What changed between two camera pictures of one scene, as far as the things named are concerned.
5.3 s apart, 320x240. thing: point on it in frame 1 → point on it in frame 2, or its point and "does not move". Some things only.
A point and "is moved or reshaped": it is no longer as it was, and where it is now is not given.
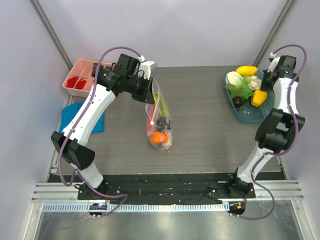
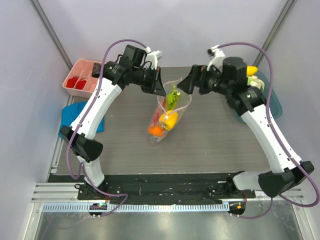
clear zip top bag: x=159 y=122 is moved or reshaped
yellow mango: x=247 y=70 does not move
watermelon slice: x=150 y=130 → x=162 y=106
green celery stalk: x=159 y=101 → x=172 y=99
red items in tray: x=71 y=82 does not move
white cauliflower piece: x=254 y=82 does not move
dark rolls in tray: x=95 y=67 does not move
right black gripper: x=267 y=77 → x=196 y=80
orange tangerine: x=158 y=138 → x=156 y=131
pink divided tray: x=83 y=70 does not move
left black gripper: x=147 y=95 → x=156 y=86
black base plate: x=161 y=188 does not move
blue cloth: x=69 y=111 does not move
